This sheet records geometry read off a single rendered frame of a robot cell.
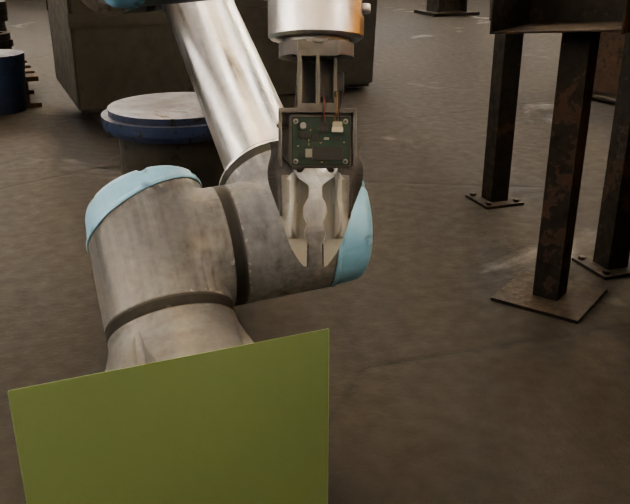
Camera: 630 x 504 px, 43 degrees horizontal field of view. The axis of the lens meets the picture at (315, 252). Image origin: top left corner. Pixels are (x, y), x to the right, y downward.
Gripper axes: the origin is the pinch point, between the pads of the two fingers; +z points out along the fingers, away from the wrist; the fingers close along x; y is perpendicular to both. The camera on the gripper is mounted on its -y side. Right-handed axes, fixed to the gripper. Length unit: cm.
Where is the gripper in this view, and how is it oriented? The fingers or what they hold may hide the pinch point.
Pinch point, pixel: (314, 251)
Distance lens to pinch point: 79.2
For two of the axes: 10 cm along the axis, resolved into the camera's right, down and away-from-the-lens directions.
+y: 0.3, 1.2, -9.9
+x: 10.0, 0.0, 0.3
